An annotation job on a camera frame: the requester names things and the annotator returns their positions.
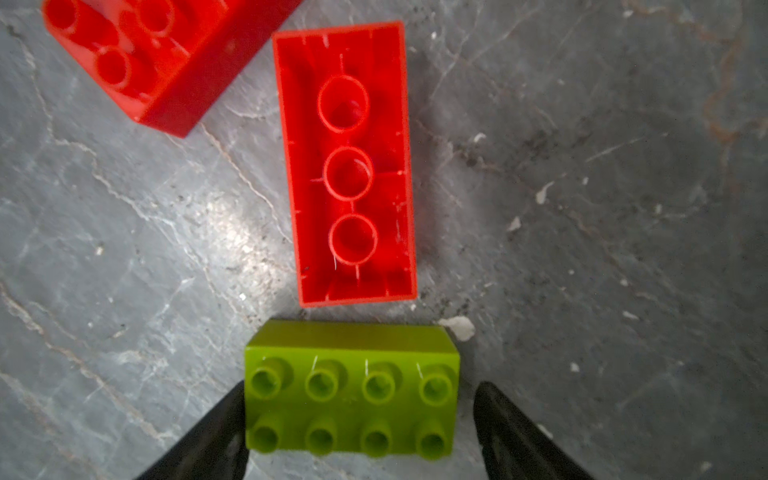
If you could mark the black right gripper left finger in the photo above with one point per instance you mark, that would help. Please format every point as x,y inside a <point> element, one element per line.
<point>215,448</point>

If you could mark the green lego brick bottom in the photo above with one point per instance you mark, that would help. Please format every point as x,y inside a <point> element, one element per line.
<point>369,388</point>

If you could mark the red lego brick small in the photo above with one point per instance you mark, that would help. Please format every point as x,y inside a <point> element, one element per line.
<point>343,99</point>

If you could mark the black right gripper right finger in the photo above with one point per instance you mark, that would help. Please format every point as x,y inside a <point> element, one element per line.
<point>512,445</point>

